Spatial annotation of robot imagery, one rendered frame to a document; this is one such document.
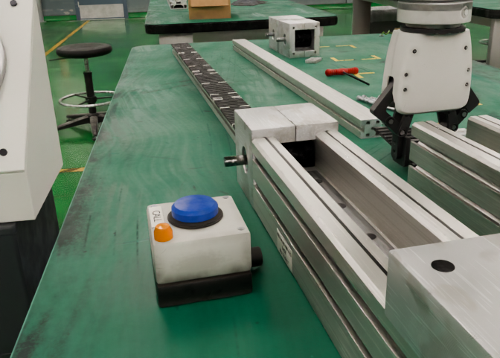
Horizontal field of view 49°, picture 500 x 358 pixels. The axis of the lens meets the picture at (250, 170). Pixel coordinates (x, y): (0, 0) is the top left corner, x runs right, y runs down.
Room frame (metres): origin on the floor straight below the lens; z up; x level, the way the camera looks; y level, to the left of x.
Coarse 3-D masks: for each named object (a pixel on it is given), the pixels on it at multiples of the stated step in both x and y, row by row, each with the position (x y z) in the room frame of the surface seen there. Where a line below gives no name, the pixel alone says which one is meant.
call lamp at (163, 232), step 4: (160, 224) 0.39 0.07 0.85; (164, 224) 0.39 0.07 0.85; (168, 224) 0.39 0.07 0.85; (156, 228) 0.38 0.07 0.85; (160, 228) 0.38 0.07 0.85; (164, 228) 0.38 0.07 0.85; (168, 228) 0.38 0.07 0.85; (156, 232) 0.38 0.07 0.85; (160, 232) 0.38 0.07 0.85; (164, 232) 0.38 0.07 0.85; (168, 232) 0.38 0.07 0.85; (172, 232) 0.39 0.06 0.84; (156, 236) 0.38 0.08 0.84; (160, 236) 0.38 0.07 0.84; (164, 236) 0.38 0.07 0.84; (168, 236) 0.38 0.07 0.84; (172, 236) 0.39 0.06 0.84; (156, 240) 0.38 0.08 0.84; (160, 240) 0.38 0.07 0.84; (164, 240) 0.38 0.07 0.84; (168, 240) 0.38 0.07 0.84
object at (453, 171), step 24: (480, 120) 0.60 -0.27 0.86; (432, 144) 0.56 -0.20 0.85; (456, 144) 0.52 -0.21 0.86; (480, 144) 0.52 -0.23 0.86; (408, 168) 0.60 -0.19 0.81; (432, 168) 0.55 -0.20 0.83; (456, 168) 0.51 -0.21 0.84; (480, 168) 0.48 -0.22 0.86; (432, 192) 0.55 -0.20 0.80; (456, 192) 0.52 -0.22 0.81; (480, 192) 0.47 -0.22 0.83; (456, 216) 0.50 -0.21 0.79; (480, 216) 0.47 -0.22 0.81
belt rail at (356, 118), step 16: (240, 48) 1.62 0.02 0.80; (256, 48) 1.54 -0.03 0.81; (256, 64) 1.44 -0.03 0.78; (272, 64) 1.29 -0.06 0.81; (288, 64) 1.29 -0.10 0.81; (288, 80) 1.19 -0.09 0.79; (304, 80) 1.10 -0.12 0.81; (304, 96) 1.06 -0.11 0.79; (320, 96) 0.97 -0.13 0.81; (336, 96) 0.96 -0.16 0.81; (336, 112) 0.91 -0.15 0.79; (352, 112) 0.85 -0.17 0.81; (368, 112) 0.84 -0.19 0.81; (352, 128) 0.83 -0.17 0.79; (368, 128) 0.80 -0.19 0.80
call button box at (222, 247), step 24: (168, 216) 0.42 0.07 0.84; (216, 216) 0.42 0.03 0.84; (240, 216) 0.42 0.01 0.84; (192, 240) 0.38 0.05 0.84; (216, 240) 0.39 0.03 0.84; (240, 240) 0.39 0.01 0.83; (168, 264) 0.38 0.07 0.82; (192, 264) 0.38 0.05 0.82; (216, 264) 0.39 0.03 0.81; (240, 264) 0.39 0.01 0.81; (168, 288) 0.38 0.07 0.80; (192, 288) 0.38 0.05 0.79; (216, 288) 0.39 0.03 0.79; (240, 288) 0.39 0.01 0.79
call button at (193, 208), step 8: (176, 200) 0.43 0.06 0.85; (184, 200) 0.43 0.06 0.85; (192, 200) 0.43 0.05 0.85; (200, 200) 0.43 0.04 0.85; (208, 200) 0.43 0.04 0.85; (176, 208) 0.41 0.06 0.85; (184, 208) 0.41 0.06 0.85; (192, 208) 0.41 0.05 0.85; (200, 208) 0.41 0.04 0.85; (208, 208) 0.41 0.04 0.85; (216, 208) 0.42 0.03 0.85; (176, 216) 0.41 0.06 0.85; (184, 216) 0.40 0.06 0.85; (192, 216) 0.40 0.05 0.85; (200, 216) 0.40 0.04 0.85; (208, 216) 0.41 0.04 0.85
